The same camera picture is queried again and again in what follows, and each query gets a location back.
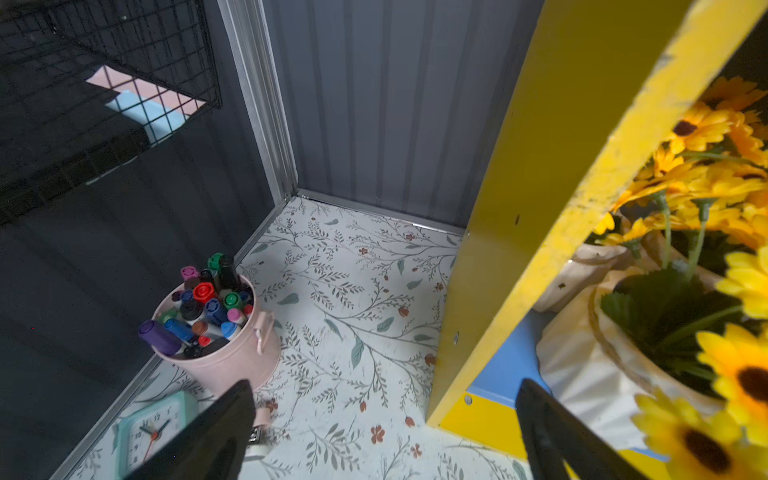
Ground sunflower pot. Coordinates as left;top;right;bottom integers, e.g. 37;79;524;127
536;249;767;479
534;76;767;312

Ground sunflower pot bottom far left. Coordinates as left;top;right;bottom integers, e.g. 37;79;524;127
536;249;767;479

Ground black wire wall basket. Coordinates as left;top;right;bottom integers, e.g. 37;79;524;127
1;1;221;223

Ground pink metal marker bucket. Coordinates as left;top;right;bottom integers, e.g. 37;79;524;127
138;253;280;395

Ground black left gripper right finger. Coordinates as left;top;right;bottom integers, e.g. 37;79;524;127
515;378;645;480

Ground yellow wooden shelf unit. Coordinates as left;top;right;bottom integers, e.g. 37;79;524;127
427;1;767;459

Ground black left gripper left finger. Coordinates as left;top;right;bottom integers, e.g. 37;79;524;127
126;380;256;479

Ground pink and blue sticky notes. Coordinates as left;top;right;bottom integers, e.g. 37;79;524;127
86;65;206;146

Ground mint green alarm clock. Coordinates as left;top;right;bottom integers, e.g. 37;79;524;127
114;391;199;479

